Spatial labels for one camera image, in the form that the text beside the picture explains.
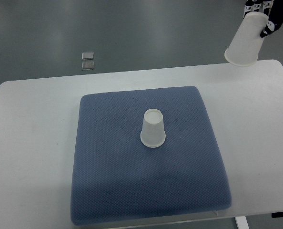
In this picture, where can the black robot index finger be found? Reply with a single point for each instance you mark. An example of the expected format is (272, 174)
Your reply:
(267, 5)

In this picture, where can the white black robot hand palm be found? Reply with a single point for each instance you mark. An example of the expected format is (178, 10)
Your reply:
(276, 13)

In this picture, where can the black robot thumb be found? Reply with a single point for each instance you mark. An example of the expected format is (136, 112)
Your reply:
(270, 28)

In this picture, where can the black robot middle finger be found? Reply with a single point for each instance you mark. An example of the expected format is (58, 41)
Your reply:
(251, 6)

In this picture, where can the white paper cup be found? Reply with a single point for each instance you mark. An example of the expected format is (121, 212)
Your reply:
(153, 134)
(244, 49)

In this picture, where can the white paper cup on mat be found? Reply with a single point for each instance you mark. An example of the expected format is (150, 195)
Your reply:
(153, 134)

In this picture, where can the upper metal floor plate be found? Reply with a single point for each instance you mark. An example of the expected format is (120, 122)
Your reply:
(87, 55)

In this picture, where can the white table leg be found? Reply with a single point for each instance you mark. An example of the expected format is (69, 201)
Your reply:
(241, 222)

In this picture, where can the blue-grey mesh cushion mat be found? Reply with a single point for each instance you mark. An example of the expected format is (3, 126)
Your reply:
(116, 177)

